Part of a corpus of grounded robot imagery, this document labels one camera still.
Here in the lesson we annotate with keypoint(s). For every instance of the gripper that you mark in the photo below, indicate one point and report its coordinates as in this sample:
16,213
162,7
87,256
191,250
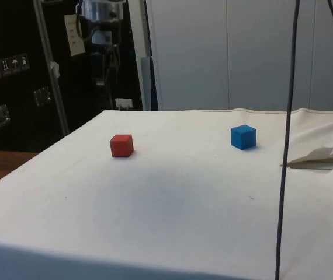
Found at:
102,36

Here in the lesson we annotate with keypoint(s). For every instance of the pale locker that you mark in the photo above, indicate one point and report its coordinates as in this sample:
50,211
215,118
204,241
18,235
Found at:
260,55
190,55
330,84

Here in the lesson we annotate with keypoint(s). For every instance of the black cabinet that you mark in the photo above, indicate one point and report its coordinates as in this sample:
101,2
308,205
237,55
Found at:
17,96

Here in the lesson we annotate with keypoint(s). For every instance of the red cube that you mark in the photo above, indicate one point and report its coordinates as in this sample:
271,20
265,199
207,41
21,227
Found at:
121,146

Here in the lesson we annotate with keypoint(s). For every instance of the blue cube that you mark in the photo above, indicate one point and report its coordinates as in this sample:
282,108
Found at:
242,137

